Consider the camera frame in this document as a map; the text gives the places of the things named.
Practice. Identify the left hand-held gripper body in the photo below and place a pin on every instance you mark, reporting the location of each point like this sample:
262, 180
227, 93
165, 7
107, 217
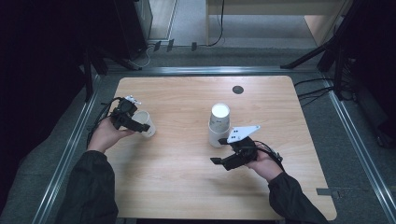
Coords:
124, 113

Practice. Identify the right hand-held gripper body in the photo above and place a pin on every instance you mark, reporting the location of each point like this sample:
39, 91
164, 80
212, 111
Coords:
244, 152

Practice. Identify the plain white paper cup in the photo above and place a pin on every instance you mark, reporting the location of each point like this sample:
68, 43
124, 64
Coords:
144, 117

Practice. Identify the stack of white paper cups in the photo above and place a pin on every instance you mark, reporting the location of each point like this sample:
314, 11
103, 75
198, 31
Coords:
219, 124

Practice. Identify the person's right hand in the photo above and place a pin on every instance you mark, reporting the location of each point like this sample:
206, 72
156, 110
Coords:
266, 166

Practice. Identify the person's left hand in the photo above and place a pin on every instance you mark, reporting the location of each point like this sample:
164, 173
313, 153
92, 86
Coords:
104, 135

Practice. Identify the black metal stand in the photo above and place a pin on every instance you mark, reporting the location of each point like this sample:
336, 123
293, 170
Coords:
88, 77

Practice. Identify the black round table grommet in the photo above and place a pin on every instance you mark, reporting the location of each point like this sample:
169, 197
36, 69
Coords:
237, 90

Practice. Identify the black floor plug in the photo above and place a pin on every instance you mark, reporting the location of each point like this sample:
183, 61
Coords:
157, 46
194, 46
170, 45

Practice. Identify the dark computer tower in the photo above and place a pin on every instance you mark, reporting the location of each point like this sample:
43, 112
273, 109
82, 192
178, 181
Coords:
132, 25

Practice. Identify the grey tape strip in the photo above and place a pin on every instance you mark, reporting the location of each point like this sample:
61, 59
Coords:
327, 191

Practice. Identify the black tripod stand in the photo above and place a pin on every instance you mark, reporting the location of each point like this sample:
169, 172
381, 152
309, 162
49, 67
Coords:
311, 56

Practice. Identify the light wooden desk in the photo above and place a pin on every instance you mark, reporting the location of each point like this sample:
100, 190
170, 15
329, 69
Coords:
264, 6

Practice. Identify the long metal floor rail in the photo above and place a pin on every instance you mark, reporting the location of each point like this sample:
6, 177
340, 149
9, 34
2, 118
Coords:
67, 158
358, 146
211, 70

